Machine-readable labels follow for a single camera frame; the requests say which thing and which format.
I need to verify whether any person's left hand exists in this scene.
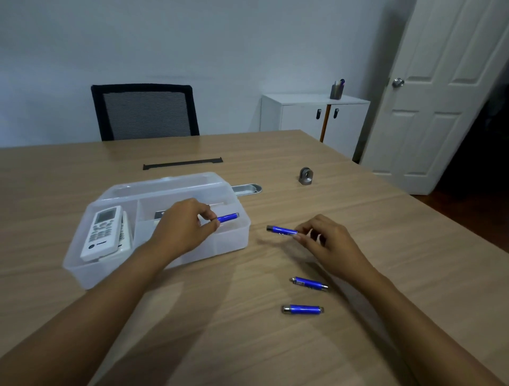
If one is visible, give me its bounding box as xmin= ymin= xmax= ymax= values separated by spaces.
xmin=149 ymin=198 xmax=221 ymax=263

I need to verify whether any person's right hand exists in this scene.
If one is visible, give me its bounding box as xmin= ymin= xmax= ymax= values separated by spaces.
xmin=294 ymin=214 xmax=377 ymax=285

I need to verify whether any person's left forearm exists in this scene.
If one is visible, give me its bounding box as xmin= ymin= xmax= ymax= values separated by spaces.
xmin=0 ymin=240 xmax=175 ymax=386

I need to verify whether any person's right forearm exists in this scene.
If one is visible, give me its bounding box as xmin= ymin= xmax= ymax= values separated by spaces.
xmin=356 ymin=270 xmax=506 ymax=386

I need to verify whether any clear plastic organizer box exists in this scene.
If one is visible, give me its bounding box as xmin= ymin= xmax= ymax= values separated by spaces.
xmin=62 ymin=172 xmax=251 ymax=291

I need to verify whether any silver metal tray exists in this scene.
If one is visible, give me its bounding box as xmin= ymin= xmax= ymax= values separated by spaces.
xmin=231 ymin=183 xmax=263 ymax=198

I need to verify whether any black plastic strip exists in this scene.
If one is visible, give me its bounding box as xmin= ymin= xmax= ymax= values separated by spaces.
xmin=143 ymin=157 xmax=223 ymax=171

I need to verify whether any plain white remote control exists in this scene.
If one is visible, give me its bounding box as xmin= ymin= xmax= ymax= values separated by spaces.
xmin=117 ymin=211 xmax=134 ymax=253

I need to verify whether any white remote control with screen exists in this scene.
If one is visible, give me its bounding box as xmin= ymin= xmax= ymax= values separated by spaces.
xmin=80 ymin=205 xmax=123 ymax=262

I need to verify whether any white cabinet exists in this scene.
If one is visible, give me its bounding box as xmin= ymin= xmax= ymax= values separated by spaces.
xmin=260 ymin=93 xmax=371 ymax=162

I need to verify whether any black mesh office chair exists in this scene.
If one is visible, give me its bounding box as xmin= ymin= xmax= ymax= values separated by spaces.
xmin=91 ymin=84 xmax=200 ymax=142

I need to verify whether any white panel door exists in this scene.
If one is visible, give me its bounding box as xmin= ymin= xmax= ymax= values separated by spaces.
xmin=359 ymin=0 xmax=509 ymax=196

